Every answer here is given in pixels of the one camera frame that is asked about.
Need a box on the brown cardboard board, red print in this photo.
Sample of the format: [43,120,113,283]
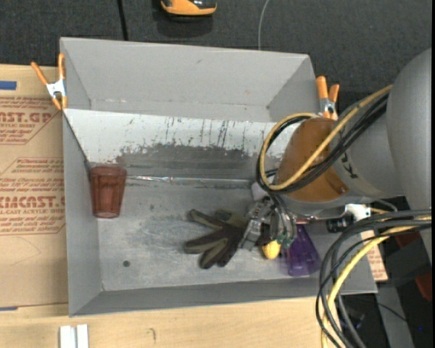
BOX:
[0,62,70,310]

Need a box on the yellow toy fruit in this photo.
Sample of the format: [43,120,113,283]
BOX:
[261,240,281,261]

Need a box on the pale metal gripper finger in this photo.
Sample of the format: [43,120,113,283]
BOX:
[239,220,265,251]
[244,198,274,220]

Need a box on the red-brown plastic cup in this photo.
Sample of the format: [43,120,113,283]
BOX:
[88,165,128,219]

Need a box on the dark brown and green glove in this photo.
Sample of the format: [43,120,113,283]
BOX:
[183,208,255,270]

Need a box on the black cylinder on white bracket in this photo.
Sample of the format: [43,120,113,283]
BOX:
[326,203,372,233]

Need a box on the clear purple plastic cup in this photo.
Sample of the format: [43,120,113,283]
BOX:
[281,224,322,277]

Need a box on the grey metal bin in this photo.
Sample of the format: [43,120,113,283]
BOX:
[59,37,379,318]

